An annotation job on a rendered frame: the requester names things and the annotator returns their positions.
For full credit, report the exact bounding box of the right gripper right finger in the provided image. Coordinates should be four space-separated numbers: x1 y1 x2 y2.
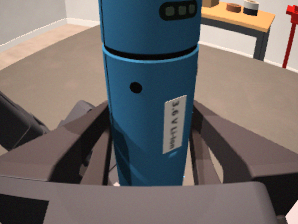
189 100 298 217

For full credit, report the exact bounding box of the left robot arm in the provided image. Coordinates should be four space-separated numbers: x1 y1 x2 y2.
0 91 116 182

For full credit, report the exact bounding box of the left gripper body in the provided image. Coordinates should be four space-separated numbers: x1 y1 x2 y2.
107 165 119 186

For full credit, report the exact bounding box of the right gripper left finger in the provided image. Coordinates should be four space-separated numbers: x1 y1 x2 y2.
0 100 113 186

